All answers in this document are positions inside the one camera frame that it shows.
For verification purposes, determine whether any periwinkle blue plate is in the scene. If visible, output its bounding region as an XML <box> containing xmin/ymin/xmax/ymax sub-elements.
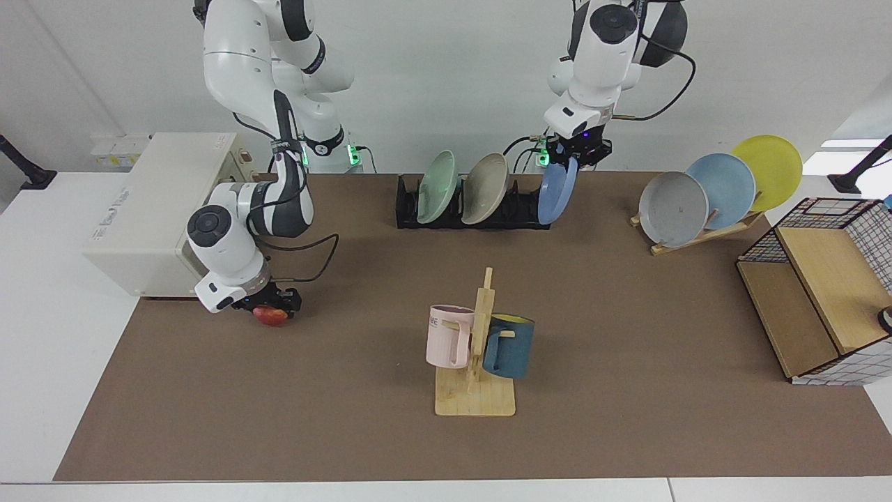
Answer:
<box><xmin>537</xmin><ymin>157</ymin><xmax>579</xmax><ymax>225</ymax></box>

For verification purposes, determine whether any black dish rack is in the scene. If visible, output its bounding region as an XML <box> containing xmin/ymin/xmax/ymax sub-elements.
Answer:
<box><xmin>395</xmin><ymin>174</ymin><xmax>551</xmax><ymax>230</ymax></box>

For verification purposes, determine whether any grey plate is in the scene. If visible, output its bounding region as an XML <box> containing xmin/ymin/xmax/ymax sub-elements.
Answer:
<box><xmin>638</xmin><ymin>172</ymin><xmax>709</xmax><ymax>248</ymax></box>

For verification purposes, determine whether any beige plate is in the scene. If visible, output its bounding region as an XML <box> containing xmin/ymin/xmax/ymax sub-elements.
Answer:
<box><xmin>461</xmin><ymin>152</ymin><xmax>511</xmax><ymax>225</ymax></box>

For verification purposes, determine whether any light blue plate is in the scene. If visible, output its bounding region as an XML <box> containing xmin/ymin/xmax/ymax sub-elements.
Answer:
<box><xmin>685</xmin><ymin>153</ymin><xmax>757</xmax><ymax>231</ymax></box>

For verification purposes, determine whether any wooden plate rack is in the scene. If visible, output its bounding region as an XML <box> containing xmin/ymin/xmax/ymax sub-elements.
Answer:
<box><xmin>630</xmin><ymin>209</ymin><xmax>766</xmax><ymax>256</ymax></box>

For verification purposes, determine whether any pale green plate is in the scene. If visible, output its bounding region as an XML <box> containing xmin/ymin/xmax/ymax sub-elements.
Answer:
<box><xmin>416</xmin><ymin>150</ymin><xmax>459</xmax><ymax>225</ymax></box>

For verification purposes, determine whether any yellow plate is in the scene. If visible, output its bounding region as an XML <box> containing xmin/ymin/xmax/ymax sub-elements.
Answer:
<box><xmin>730</xmin><ymin>135</ymin><xmax>803</xmax><ymax>213</ymax></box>

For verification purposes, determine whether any pale toaster oven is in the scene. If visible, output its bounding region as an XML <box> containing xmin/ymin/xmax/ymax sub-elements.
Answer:
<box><xmin>82</xmin><ymin>132</ymin><xmax>266</xmax><ymax>299</ymax></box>

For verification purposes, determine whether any brown table cloth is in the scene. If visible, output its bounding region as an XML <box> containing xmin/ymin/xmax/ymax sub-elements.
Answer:
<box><xmin>53</xmin><ymin>172</ymin><xmax>892</xmax><ymax>482</ymax></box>

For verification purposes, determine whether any pink cup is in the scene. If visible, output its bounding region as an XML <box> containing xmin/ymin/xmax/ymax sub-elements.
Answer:
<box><xmin>426</xmin><ymin>305</ymin><xmax>476</xmax><ymax>369</ymax></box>

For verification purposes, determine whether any teal cup yellow inside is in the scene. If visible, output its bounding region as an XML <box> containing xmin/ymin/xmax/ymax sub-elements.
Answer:
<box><xmin>482</xmin><ymin>314</ymin><xmax>536</xmax><ymax>380</ymax></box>

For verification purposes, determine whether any wooden cup stand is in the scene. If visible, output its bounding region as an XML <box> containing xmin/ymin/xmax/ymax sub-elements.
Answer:
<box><xmin>435</xmin><ymin>267</ymin><xmax>517</xmax><ymax>417</ymax></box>

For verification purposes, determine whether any white wall socket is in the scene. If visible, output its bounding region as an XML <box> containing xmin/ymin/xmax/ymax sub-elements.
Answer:
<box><xmin>91</xmin><ymin>136</ymin><xmax>153</xmax><ymax>169</ymax></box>

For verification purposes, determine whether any black camera stand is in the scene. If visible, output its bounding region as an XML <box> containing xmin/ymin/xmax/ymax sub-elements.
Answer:
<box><xmin>0</xmin><ymin>134</ymin><xmax>58</xmax><ymax>190</ymax></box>
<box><xmin>827</xmin><ymin>135</ymin><xmax>892</xmax><ymax>195</ymax></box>

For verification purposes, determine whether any wire basket wooden floor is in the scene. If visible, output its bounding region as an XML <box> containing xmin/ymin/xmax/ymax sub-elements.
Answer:
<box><xmin>737</xmin><ymin>197</ymin><xmax>892</xmax><ymax>386</ymax></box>

